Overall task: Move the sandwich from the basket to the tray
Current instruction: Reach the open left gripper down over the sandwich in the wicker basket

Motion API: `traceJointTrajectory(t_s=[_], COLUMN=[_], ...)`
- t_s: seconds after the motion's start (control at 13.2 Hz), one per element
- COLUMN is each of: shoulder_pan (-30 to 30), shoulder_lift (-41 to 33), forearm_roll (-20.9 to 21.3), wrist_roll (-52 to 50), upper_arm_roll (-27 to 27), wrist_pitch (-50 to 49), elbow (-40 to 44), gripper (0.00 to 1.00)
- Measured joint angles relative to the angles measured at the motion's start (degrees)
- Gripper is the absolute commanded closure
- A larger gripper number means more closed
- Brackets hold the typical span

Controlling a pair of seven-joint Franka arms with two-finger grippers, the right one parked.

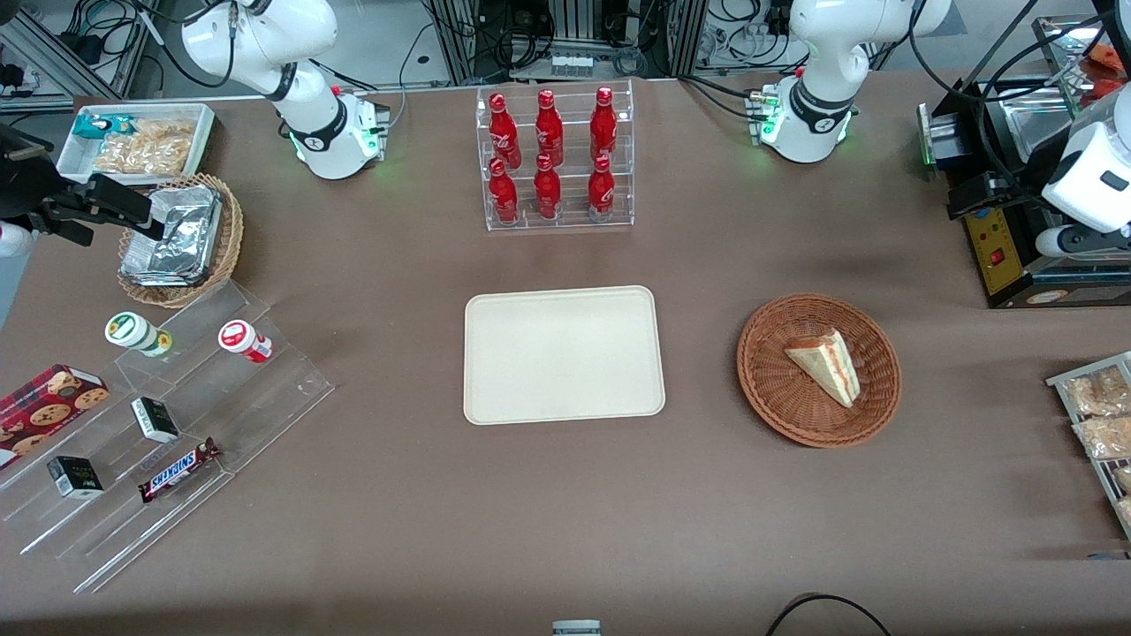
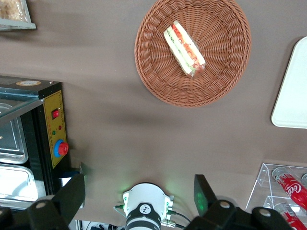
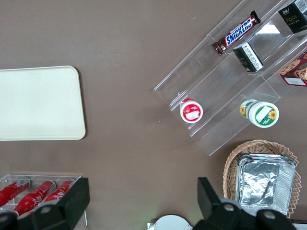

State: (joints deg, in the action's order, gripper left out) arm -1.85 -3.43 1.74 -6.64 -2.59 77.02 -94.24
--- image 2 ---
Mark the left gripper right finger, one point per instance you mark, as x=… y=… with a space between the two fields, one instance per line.
x=211 y=210

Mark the triangle sandwich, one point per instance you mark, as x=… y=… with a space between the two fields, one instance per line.
x=184 y=48

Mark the clear acrylic bottle rack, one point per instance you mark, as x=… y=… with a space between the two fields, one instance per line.
x=263 y=182

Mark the clear bag of snacks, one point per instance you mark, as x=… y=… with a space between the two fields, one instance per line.
x=12 y=9

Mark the cream plastic tray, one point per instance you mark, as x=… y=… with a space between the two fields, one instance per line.
x=292 y=95

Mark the black food warmer machine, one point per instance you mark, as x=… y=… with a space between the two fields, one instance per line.
x=56 y=115

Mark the steel warmer pan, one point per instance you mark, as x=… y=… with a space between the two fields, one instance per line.
x=10 y=141
x=14 y=182

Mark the grey metal snack tray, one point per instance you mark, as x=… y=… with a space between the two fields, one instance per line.
x=26 y=24

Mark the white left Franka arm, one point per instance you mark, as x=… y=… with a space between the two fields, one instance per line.
x=144 y=198

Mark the brown round wicker basket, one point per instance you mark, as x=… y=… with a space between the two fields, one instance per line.
x=216 y=81

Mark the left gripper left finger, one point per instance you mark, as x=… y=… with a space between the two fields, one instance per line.
x=64 y=203

